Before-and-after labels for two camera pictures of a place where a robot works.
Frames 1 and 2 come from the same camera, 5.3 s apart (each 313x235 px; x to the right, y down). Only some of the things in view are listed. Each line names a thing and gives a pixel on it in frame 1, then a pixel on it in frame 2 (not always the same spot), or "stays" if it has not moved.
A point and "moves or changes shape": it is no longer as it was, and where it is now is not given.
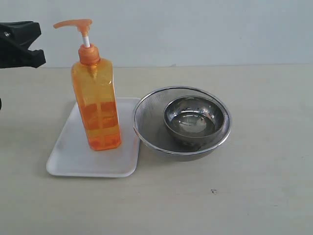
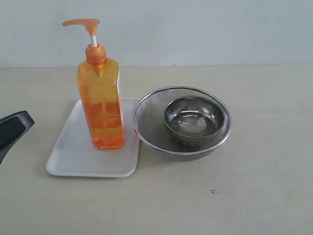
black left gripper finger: [18, 36] to [11, 127]
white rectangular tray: [73, 155] stays
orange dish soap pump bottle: [95, 93] moves or changes shape
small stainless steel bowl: [193, 120] stays
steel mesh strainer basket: [150, 126] stays
